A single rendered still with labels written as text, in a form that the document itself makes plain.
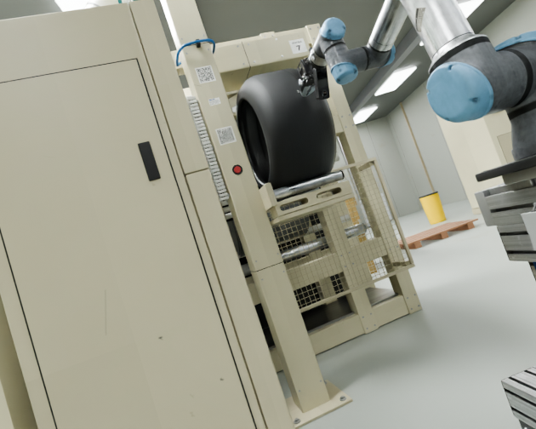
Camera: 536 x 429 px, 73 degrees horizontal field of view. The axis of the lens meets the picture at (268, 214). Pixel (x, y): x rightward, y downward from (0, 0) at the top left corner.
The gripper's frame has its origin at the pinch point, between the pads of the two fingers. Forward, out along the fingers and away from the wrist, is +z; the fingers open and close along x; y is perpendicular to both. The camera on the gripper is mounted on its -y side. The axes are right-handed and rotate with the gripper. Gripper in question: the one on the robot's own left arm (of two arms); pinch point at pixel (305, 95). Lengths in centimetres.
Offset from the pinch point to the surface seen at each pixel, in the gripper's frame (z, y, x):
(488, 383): -1, -124, -22
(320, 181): 18.1, -31.3, -0.2
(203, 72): 18.2, 31.5, 31.7
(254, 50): 42, 55, -5
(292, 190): 18.1, -31.3, 13.3
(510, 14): 380, 273, -701
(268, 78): 6.7, 15.0, 9.2
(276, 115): 2.7, -3.9, 13.8
